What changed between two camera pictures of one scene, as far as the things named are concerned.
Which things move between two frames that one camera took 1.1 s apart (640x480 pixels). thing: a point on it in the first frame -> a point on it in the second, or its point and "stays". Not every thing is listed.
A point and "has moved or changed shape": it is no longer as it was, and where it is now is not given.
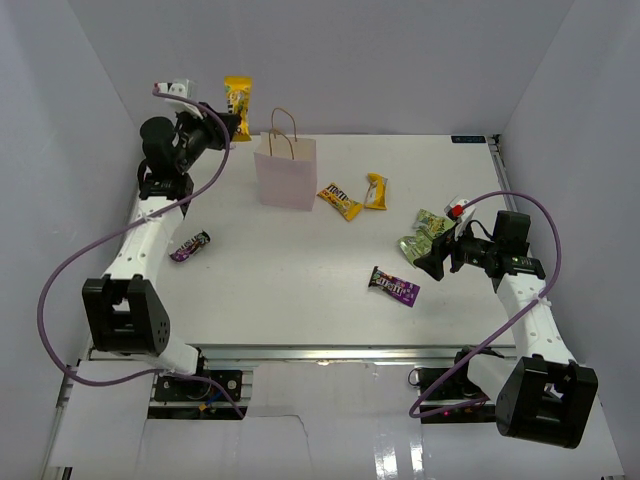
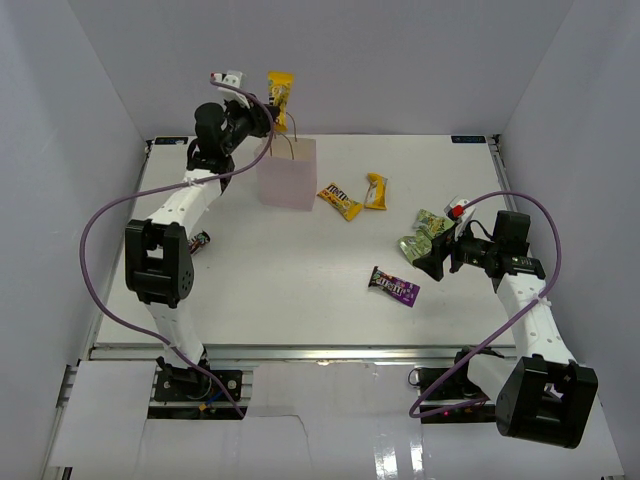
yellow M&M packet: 238,100 has moved or changed shape
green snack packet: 431,223 stays
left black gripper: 208,124 -> 261,124
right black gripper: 433,263 stays
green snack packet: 415,247 stays
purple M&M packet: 181,254 stays
